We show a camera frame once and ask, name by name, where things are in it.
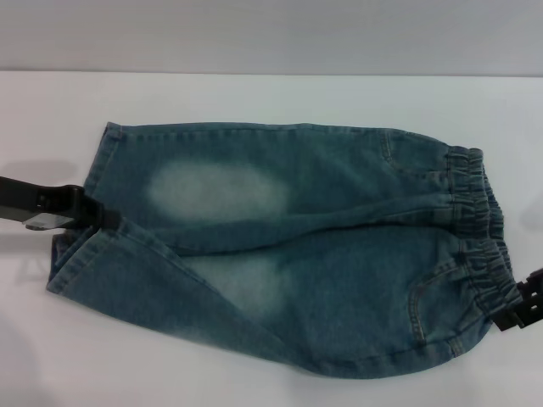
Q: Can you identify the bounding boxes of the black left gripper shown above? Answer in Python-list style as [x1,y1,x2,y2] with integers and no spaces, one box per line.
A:
[0,175,123,233]

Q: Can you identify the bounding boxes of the blue denim shorts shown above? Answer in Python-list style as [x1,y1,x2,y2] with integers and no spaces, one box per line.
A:
[45,121,527,381]

